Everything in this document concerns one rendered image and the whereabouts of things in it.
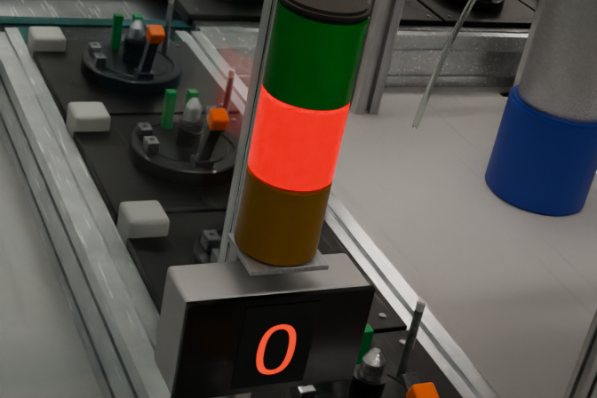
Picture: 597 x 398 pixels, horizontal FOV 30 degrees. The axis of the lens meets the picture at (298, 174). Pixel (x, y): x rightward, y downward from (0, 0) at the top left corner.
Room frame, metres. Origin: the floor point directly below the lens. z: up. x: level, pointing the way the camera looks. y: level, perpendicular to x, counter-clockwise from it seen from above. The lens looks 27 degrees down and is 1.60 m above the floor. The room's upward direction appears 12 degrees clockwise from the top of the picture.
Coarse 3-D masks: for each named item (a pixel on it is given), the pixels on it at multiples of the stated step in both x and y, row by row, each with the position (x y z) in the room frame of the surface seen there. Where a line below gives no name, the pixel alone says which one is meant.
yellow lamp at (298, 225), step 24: (264, 192) 0.55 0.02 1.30; (288, 192) 0.54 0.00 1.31; (312, 192) 0.55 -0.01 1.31; (240, 216) 0.56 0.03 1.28; (264, 216) 0.54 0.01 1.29; (288, 216) 0.54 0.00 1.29; (312, 216) 0.55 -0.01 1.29; (240, 240) 0.55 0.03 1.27; (264, 240) 0.54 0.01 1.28; (288, 240) 0.54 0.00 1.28; (312, 240) 0.55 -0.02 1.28; (288, 264) 0.55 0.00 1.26
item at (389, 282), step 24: (336, 216) 1.16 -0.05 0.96; (360, 240) 1.11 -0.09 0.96; (360, 264) 1.06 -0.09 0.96; (384, 264) 1.07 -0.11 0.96; (384, 288) 1.02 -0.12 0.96; (408, 288) 1.03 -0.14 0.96; (408, 312) 1.00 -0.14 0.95; (432, 336) 0.95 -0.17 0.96; (456, 360) 0.92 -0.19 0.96; (456, 384) 0.88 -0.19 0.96; (480, 384) 0.89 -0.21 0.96
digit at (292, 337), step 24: (264, 312) 0.54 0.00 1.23; (288, 312) 0.55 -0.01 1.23; (312, 312) 0.55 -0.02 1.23; (264, 336) 0.54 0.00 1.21; (288, 336) 0.55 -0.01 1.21; (312, 336) 0.56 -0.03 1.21; (240, 360) 0.53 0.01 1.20; (264, 360) 0.54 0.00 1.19; (288, 360) 0.55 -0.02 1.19; (240, 384) 0.54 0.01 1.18; (264, 384) 0.54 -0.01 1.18
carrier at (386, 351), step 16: (416, 320) 0.83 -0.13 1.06; (368, 336) 0.82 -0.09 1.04; (384, 336) 0.92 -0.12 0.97; (400, 336) 0.93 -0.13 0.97; (416, 336) 0.83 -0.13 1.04; (368, 352) 0.78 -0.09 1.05; (384, 352) 0.89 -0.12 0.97; (400, 352) 0.90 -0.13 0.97; (416, 352) 0.90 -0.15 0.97; (368, 368) 0.77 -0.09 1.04; (384, 368) 0.84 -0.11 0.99; (400, 368) 0.83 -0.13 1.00; (416, 368) 0.88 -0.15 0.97; (432, 368) 0.88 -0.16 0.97; (320, 384) 0.80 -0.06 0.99; (336, 384) 0.80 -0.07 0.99; (352, 384) 0.77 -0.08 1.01; (368, 384) 0.76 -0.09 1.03; (384, 384) 0.77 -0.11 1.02; (400, 384) 0.82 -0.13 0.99; (448, 384) 0.86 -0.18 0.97
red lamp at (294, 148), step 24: (264, 96) 0.56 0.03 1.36; (264, 120) 0.55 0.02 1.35; (288, 120) 0.54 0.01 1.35; (312, 120) 0.54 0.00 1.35; (336, 120) 0.55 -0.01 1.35; (264, 144) 0.55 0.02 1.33; (288, 144) 0.54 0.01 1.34; (312, 144) 0.54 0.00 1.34; (336, 144) 0.56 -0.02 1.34; (264, 168) 0.55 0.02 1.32; (288, 168) 0.54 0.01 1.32; (312, 168) 0.55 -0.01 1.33
